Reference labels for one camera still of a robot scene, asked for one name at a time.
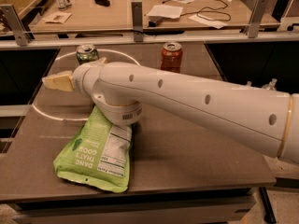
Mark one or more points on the green soda can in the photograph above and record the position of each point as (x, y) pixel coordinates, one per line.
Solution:
(87, 53)

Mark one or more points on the metal bracket post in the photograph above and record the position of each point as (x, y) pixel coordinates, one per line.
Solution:
(137, 19)
(17, 28)
(252, 29)

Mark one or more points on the white paper sheet right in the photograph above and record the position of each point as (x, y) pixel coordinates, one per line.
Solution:
(206, 21)

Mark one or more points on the right metal bracket post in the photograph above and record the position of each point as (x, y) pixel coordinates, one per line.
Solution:
(252, 29)

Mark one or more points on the small paper card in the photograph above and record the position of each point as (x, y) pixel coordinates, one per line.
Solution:
(57, 17)

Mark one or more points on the middle metal bracket post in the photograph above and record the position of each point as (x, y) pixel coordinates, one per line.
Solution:
(137, 19)

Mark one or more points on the clear plastic bottle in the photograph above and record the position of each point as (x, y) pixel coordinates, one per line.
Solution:
(249, 83)
(271, 86)

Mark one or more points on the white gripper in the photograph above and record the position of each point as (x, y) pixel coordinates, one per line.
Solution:
(78, 76)

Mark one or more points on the orange-red coke can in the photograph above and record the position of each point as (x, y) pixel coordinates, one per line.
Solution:
(171, 57)

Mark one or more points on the left metal bracket post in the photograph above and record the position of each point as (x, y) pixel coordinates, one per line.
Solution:
(17, 28)

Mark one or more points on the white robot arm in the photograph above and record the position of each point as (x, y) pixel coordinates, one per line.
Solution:
(266, 121)

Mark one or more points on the green snack bag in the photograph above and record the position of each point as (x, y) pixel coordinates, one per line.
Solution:
(98, 155)

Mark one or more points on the white paper sheet centre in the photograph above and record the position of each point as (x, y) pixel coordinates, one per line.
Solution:
(165, 11)

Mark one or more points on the black computer mouse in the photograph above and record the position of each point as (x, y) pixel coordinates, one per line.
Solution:
(104, 3)

